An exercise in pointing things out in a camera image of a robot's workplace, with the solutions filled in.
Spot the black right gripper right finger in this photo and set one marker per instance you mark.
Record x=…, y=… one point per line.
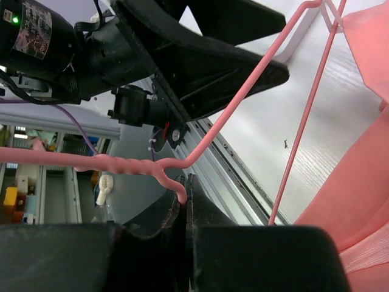
x=230, y=257

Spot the coral pink skirt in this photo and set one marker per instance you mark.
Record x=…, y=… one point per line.
x=352, y=205

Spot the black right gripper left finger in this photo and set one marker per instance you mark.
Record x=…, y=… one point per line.
x=144, y=254

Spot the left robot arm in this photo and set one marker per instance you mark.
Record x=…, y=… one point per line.
x=39, y=46

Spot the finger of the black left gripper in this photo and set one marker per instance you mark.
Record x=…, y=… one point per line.
x=210, y=71
x=231, y=21

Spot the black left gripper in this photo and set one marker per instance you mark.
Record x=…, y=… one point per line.
x=129, y=59

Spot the aluminium rail frame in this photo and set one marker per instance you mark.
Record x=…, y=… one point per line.
x=228, y=182

